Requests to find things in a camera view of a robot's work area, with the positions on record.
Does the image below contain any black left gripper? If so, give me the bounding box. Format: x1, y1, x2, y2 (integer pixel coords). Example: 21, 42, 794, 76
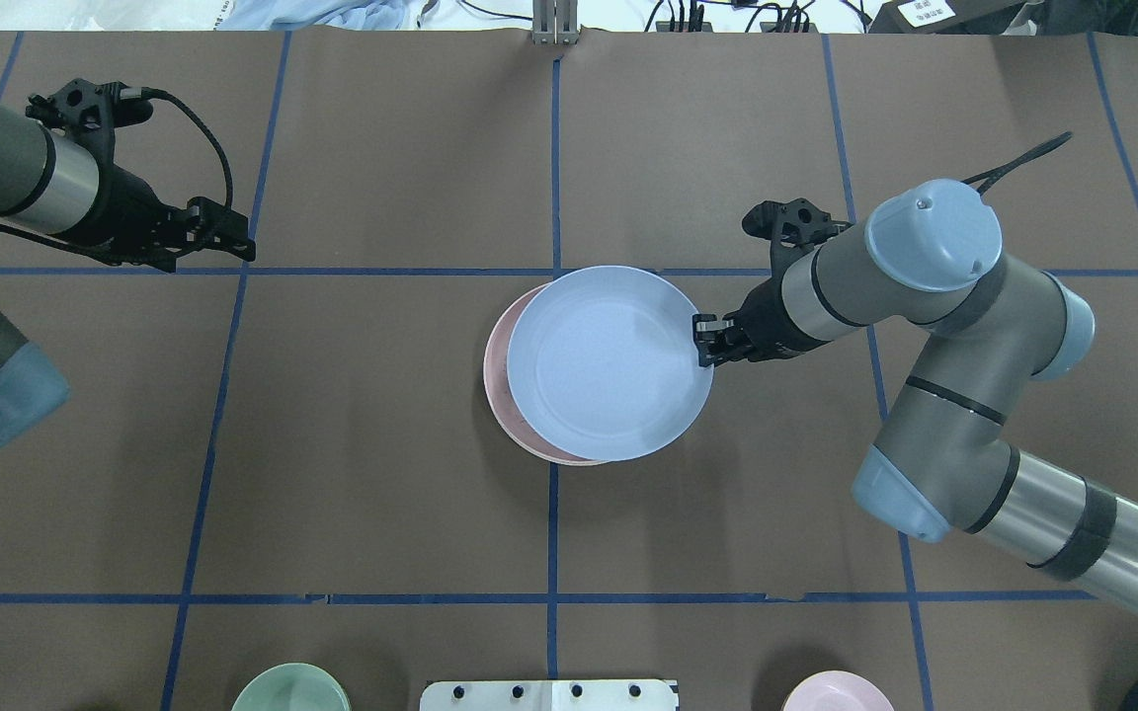
85, 168, 257, 272

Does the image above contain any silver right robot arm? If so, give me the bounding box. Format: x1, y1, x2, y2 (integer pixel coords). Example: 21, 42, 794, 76
691, 177, 1138, 615

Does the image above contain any blue plate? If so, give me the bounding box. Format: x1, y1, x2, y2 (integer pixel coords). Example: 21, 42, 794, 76
506, 265, 714, 462

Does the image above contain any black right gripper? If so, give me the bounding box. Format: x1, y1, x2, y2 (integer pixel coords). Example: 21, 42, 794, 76
692, 278, 828, 367

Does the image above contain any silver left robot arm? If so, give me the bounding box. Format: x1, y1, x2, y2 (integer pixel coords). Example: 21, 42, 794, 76
0, 78, 257, 449

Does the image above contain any pink bowl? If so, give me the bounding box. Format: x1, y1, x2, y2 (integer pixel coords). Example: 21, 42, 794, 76
780, 671, 894, 710

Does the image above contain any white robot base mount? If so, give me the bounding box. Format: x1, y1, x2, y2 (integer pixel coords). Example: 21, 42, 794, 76
419, 678, 681, 710

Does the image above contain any light blue shirt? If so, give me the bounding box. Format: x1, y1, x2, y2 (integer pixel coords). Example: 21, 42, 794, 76
215, 1, 439, 32

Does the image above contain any aluminium frame post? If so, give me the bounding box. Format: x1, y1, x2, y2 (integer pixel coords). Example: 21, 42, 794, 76
531, 0, 582, 46

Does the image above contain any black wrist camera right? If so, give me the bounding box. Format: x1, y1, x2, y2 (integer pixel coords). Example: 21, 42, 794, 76
741, 198, 854, 280

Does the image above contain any green bowl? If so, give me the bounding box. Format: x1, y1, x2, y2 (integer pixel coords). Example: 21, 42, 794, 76
230, 663, 352, 710

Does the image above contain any pink plate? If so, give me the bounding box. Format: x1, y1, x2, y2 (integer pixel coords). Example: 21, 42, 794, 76
483, 283, 604, 468

